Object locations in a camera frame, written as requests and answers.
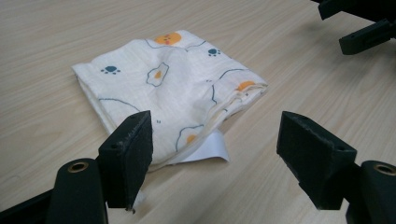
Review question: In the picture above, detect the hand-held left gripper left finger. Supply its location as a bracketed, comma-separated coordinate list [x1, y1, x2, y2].
[98, 110, 154, 211]

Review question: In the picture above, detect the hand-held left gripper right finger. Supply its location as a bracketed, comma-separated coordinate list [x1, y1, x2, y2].
[276, 110, 362, 211]

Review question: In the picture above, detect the white egg print cloth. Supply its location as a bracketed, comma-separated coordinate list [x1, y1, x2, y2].
[70, 29, 269, 173]

